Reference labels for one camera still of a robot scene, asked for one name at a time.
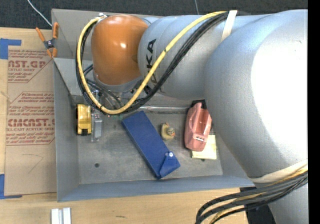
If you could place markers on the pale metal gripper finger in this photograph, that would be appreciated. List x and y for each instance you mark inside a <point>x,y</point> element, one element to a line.
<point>99,127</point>
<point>93,127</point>

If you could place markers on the grey metal bin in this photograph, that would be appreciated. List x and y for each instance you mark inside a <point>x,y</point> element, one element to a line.
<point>112,158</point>

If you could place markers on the pink rounded plastic object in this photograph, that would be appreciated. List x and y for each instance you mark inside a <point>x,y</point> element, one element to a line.
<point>197,127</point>

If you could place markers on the yellow sticky note pad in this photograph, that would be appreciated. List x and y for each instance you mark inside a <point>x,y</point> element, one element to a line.
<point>210,151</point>

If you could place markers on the yellow toy truck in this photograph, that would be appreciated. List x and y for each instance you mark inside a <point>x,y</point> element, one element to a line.
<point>83,120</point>

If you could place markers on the yellow toy duck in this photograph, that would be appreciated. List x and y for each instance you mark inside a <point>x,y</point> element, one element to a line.
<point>168,131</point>

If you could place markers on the brown cardboard board red print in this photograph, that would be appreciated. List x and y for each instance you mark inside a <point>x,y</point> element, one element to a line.
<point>27,158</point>

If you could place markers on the blue flat box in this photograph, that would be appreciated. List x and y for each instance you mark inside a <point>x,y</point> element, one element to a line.
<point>150,142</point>

